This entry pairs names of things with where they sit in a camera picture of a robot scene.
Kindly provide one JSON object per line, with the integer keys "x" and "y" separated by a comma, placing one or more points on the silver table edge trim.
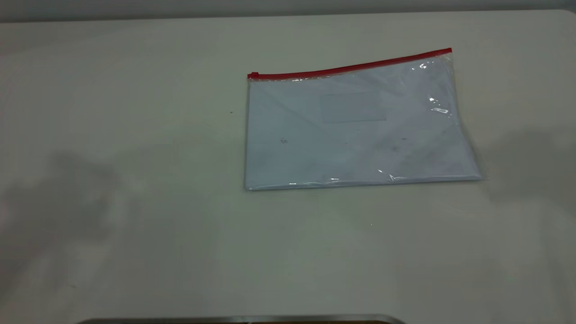
{"x": 243, "y": 319}

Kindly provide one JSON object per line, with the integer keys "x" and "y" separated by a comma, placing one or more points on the clear zip bag red zipper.
{"x": 360, "y": 135}

